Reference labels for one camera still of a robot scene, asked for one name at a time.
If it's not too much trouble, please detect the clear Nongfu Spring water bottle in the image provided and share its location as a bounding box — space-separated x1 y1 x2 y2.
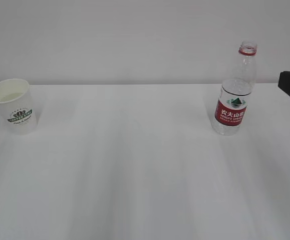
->
212 41 258 136

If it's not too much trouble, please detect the white paper coffee cup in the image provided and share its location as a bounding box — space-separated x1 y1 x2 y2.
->
0 78 37 135

